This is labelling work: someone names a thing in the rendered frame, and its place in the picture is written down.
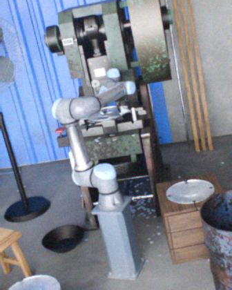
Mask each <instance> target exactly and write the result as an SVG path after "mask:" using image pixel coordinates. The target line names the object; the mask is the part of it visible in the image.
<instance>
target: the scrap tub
mask: <svg viewBox="0 0 232 290"><path fill-rule="evenodd" d="M200 218H201V221H202V226H203V230H204V241H205V245H206V246H207V249H208V253H209V259H210V268H211V272H212V274H213V279H214V283H215V290H232V189H231V190H227V191H223V192H221V193H218V194H215V195H214V196H212V197H210V198H209V199H208V200H207V201H205V202H204V203H203V204H202V205H201V207H200Z"/></svg>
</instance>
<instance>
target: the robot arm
mask: <svg viewBox="0 0 232 290"><path fill-rule="evenodd" d="M134 92H135V84H134V83H133V82H132V81H122V78H121V75H120V73H119V71H118V69H116V68H112V69H110V70H109V71H108V72H107V78H106V81H105V83H104V84H103V86H102V87H101V88H100V90H99V94H98V95H91V96H89V97H70V98H66V97H63V98H59V99H57V100H56V101H55V102H54V104H53V106H52V116H53V117H54V118H55V119H58V120H59V122H60V125H61V126H63V127H64V128H65V131H66V134H67V137H68V141H69V146H70V149H71V152H72V156H73V159H74V161H75V165H74V169H73V170H72V179H73V181H74V183H75V184H76V185H81V186H91V187H97V188H98V190H99V207H100V209H102V210H106V211H109V210H114V209H118V208H119V207H121V206H123V205H124V202H125V201H124V196H123V194H122V192H121V191H120V189H119V185H118V181H117V176H116V171H115V168H114V167H113V166H111V165H110V164H100V165H97V166H96V167H95V166H94V164H93V161H92V160H89V156H88V150H87V148H86V144H85V141H84V136H83V134H82V131H81V128H80V125H79V121H80V120H81V119H84V118H87V117H89V116H91V115H93V114H95V113H98V112H99V111H100V110H101V109H102V108H103V107H105V106H107V105H109V104H110V103H111V102H113V101H115V103H116V107H117V109H118V112H119V113H120V114H121V115H123V113H126V112H127V111H128V110H126V108H127V106H129V105H128V95H132V94H133V93H134Z"/></svg>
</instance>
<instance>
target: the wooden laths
mask: <svg viewBox="0 0 232 290"><path fill-rule="evenodd" d="M187 3H188V11H189V17H190V21H191V30H192V35H193V43H194V48H195V56H196V66H197V74H198V79H199V84H200V92H201V97H202V106H203V111H204V119H205V124H206V132H207V137H208V143H209V150H213V145H212V139H211V131H210V126H209V117H208V113H207V107H206V98H205V94H204V85H203V80H202V71H201V67H200V58H199V53H198V48H197V40H196V30H195V22H194V16H193V8H192V3H191V0H187ZM165 4H166V6H167V9H168V1H167V0H165ZM173 5H174V10H175V18H176V23H177V31H178V40H179V44H180V52H181V58H182V65H183V70H184V78H185V83H186V91H187V95H188V104H189V109H190V114H191V121H192V126H193V134H194V139H195V147H196V152H199V151H200V150H199V146H198V140H197V132H196V123H195V115H194V111H193V102H192V97H191V89H190V84H189V76H188V72H187V67H186V59H185V54H184V45H183V41H182V33H181V28H180V20H179V15H178V5H177V0H173ZM180 6H181V11H182V20H183V24H184V33H185V37H186V46H187V50H188V59H189V63H190V69H191V77H192V82H193V90H194V95H195V103H196V113H197V120H198V126H199V130H200V138H201V143H202V150H203V151H205V150H206V146H205V141H204V132H203V128H202V118H201V114H200V105H199V101H198V96H197V88H196V78H195V70H194V65H193V57H192V52H191V43H190V39H189V30H188V25H187V20H186V12H185V7H184V0H180ZM170 33H171V41H172V45H173V54H174V58H175V66H176V71H177V78H178V87H179V92H180V99H181V105H182V112H183V117H184V125H185V130H186V137H187V142H188V149H189V153H191V145H190V140H189V132H188V128H187V123H186V115H185V111H184V102H183V98H182V90H181V85H180V78H179V73H178V64H177V56H176V51H175V43H174V38H173V30H172V25H171V24H170Z"/></svg>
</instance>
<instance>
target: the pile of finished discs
mask: <svg viewBox="0 0 232 290"><path fill-rule="evenodd" d="M187 182H188V184H185V183H186V182H180V183H178V184H175V185H174V186H171V187H170V188H169V189H168V190H167V192H166V196H167V198H168V199H169V200H170V201H172V202H174V203H178V204H194V202H193V201H196V203H197V202H201V201H203V200H206V199H208V198H209V197H211V196H212V194H213V193H214V187H213V185H212V184H211V183H209V182H206V181H203V180H188V181H187ZM211 186H212V188H209V187H211ZM168 195H171V196H170V197H169V196H168Z"/></svg>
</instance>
